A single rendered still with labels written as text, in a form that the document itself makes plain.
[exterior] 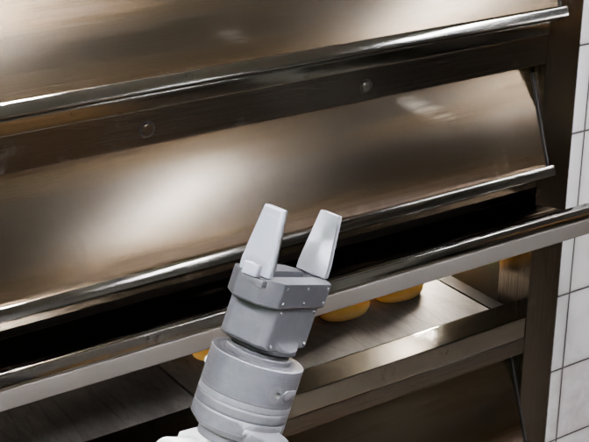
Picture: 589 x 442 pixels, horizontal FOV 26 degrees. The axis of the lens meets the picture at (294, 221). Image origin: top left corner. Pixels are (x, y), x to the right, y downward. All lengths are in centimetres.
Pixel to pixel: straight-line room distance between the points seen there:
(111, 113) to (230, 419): 60
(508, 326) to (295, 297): 112
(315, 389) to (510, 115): 53
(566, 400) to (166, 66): 111
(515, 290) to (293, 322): 113
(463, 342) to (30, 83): 93
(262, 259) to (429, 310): 116
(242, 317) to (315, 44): 70
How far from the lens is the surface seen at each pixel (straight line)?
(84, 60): 160
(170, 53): 165
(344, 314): 218
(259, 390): 114
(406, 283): 181
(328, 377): 202
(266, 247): 110
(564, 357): 236
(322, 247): 120
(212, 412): 115
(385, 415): 214
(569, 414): 244
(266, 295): 111
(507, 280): 226
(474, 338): 218
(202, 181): 175
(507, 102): 207
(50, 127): 161
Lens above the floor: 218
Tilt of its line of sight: 23 degrees down
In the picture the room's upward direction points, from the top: straight up
